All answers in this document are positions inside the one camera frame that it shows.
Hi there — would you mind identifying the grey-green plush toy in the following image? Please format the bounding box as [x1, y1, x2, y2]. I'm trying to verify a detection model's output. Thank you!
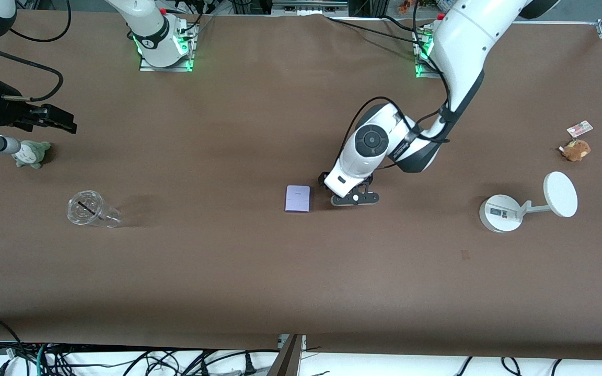
[13, 140, 52, 169]

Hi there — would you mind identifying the brown table leg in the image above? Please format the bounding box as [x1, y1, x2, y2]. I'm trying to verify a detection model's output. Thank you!
[267, 334, 304, 376]

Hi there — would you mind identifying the white round phone stand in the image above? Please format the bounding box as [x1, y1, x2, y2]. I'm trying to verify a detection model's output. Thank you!
[479, 171, 578, 233]

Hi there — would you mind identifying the grey metal rail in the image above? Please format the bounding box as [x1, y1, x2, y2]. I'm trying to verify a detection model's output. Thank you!
[272, 0, 349, 14]

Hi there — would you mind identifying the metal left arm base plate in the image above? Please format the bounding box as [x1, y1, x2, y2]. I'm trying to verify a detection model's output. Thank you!
[413, 26, 445, 80]

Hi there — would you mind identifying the metal table bracket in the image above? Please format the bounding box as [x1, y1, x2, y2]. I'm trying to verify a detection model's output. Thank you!
[278, 334, 307, 350]

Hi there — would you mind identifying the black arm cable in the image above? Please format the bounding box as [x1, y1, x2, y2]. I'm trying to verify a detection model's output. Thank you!
[0, 0, 73, 103]
[337, 96, 452, 169]

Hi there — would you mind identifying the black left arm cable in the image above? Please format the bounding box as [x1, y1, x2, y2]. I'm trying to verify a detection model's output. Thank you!
[337, 96, 452, 169]

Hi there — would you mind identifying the small pink white card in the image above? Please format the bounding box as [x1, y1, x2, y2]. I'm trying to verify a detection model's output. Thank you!
[566, 121, 594, 138]

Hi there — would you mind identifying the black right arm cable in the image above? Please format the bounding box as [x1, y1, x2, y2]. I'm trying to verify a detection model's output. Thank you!
[0, 0, 73, 103]

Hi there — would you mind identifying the clear plastic cup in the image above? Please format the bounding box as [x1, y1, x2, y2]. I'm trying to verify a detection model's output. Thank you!
[67, 190, 123, 228]

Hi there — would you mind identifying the brown plush keychain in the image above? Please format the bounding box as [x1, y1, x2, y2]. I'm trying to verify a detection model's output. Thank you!
[560, 139, 592, 161]

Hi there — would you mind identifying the brown table cover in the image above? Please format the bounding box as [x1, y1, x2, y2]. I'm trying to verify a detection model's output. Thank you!
[0, 10, 602, 361]

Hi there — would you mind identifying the green cable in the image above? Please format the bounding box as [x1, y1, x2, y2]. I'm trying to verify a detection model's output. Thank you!
[36, 342, 51, 376]

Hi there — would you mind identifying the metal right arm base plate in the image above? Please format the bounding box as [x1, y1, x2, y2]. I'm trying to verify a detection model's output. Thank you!
[139, 21, 195, 73]

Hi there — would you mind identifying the small lavender box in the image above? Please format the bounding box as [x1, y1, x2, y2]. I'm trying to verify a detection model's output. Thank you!
[285, 185, 311, 213]

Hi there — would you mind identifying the long black table cable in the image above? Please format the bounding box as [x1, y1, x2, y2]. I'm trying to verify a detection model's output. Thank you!
[325, 15, 427, 46]

